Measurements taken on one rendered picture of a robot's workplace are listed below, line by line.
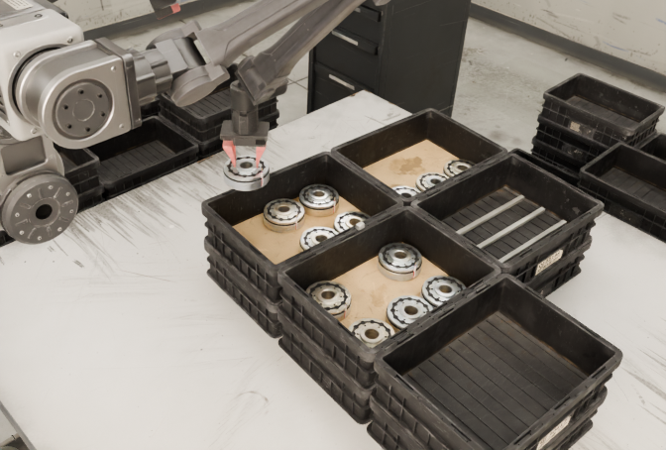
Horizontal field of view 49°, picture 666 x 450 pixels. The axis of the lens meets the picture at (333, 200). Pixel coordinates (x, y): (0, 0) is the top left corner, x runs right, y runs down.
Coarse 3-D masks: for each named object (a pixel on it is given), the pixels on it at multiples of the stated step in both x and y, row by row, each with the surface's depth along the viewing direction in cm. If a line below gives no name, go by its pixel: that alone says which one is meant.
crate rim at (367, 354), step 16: (400, 208) 175; (368, 224) 169; (432, 224) 171; (336, 240) 164; (304, 256) 159; (480, 256) 162; (496, 272) 158; (288, 288) 152; (304, 304) 149; (448, 304) 149; (320, 320) 147; (336, 320) 144; (416, 320) 145; (352, 336) 141; (400, 336) 141; (368, 352) 138
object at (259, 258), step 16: (304, 160) 189; (336, 160) 190; (272, 176) 183; (224, 192) 176; (384, 192) 180; (208, 208) 171; (224, 224) 166; (240, 240) 162; (256, 256) 159; (272, 272) 156
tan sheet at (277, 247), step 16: (352, 208) 190; (240, 224) 183; (256, 224) 183; (304, 224) 184; (320, 224) 184; (256, 240) 178; (272, 240) 178; (288, 240) 179; (272, 256) 174; (288, 256) 174
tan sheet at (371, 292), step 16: (352, 272) 171; (368, 272) 171; (432, 272) 172; (352, 288) 166; (368, 288) 166; (384, 288) 166; (400, 288) 167; (416, 288) 167; (352, 304) 162; (368, 304) 162; (384, 304) 162; (352, 320) 158; (384, 320) 158
